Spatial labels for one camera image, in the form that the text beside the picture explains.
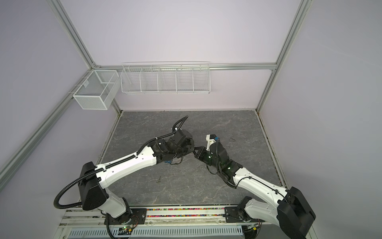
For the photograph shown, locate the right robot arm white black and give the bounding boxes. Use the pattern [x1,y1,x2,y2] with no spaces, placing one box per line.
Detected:
[194,141,316,239]

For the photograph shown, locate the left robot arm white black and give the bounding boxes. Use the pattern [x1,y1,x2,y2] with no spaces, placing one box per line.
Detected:
[79,129,195,219]

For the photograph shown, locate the white mesh box basket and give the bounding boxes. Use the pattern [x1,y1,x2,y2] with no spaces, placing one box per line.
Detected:
[73,70,120,110]

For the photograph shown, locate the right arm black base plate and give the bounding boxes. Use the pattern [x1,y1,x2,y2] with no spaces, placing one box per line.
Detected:
[223,206,265,223]

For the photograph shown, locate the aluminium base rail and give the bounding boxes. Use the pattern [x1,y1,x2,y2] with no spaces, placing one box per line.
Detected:
[59,204,311,229]

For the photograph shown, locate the white wire divided basket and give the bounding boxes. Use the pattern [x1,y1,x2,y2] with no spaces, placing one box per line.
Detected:
[120,61,211,94]

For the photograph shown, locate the white vented cable duct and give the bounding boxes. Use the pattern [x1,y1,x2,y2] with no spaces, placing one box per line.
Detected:
[66,225,245,239]

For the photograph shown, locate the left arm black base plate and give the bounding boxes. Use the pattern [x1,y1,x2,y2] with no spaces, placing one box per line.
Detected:
[104,208,147,226]

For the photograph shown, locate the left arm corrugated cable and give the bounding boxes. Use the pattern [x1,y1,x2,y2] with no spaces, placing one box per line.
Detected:
[53,116,189,210]

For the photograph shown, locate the aluminium frame profiles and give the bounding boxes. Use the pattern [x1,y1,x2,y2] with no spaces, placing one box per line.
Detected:
[1,1,312,189]

